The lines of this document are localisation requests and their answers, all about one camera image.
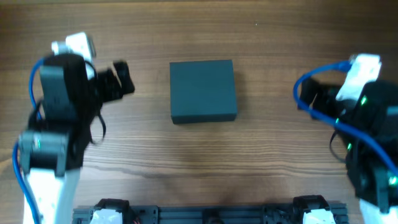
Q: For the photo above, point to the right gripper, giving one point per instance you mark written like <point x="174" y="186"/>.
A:
<point x="319" y="98"/>

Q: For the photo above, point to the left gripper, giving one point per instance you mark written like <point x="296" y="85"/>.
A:
<point x="107" y="86"/>

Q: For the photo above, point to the dark green box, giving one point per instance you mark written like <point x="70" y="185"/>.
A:
<point x="202" y="91"/>

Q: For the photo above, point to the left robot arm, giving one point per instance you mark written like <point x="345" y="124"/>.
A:
<point x="48" y="155"/>

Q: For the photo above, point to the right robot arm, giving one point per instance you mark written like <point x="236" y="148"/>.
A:
<point x="368" y="128"/>

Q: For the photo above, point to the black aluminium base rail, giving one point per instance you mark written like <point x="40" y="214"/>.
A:
<point x="303" y="209"/>

